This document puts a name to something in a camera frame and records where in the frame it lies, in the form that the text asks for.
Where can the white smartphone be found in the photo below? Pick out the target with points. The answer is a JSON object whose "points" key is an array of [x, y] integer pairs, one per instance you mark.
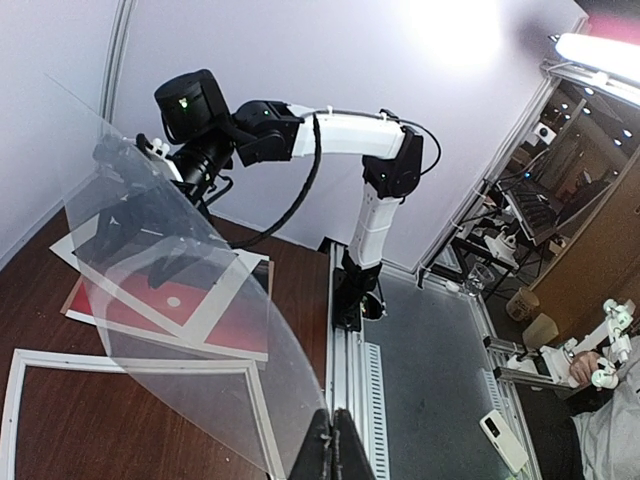
{"points": [[504, 441]]}

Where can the aluminium front rail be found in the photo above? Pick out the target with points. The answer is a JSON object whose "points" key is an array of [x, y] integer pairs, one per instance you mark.
{"points": [[418, 381]]}

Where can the clear acrylic sheet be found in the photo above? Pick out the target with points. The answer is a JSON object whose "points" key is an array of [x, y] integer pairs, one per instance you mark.
{"points": [[218, 404]]}

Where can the aluminium corner post left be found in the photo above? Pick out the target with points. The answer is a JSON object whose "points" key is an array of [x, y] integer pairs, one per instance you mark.
{"points": [[115, 57]]}

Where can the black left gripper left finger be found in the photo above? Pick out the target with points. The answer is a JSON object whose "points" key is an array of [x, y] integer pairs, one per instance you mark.
{"points": [[314, 458]]}

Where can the white picture frame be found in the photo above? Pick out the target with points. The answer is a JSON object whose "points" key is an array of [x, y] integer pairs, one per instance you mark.
{"points": [[25, 358]]}

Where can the paper cup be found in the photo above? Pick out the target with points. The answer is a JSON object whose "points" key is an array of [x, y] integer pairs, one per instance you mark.
{"points": [[522, 305]]}

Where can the red and dark photo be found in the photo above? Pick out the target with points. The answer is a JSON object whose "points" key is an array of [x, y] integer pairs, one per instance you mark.
{"points": [[211, 322]]}

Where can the white mat board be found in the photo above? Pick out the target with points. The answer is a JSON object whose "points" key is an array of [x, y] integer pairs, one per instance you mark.
{"points": [[75, 248]]}

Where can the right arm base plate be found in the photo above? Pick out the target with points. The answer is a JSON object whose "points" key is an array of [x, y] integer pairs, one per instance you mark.
{"points": [[355, 300]]}

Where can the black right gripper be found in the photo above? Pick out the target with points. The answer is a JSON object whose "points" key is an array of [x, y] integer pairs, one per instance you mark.
{"points": [[153, 218]]}

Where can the clear plastic cup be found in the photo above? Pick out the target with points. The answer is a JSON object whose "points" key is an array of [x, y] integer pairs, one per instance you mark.
{"points": [[478, 278]]}

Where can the operator hand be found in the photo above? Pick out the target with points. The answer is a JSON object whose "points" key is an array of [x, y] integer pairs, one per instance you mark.
{"points": [[583, 366]]}

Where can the right controller board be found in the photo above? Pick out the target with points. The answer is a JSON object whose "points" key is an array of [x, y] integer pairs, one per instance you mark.
{"points": [[372, 308]]}

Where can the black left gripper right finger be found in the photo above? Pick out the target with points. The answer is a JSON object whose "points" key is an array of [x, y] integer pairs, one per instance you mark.
{"points": [[349, 459]]}

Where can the operator grey sleeve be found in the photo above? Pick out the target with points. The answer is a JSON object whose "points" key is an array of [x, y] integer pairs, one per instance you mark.
{"points": [[609, 437]]}

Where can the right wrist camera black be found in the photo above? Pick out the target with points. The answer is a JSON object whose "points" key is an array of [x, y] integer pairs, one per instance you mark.
{"points": [[190, 105]]}

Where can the ceiling light tube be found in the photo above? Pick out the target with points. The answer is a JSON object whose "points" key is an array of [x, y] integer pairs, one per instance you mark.
{"points": [[614, 57]]}

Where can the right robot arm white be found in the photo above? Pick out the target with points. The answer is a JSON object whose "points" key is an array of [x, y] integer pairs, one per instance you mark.
{"points": [[391, 150]]}

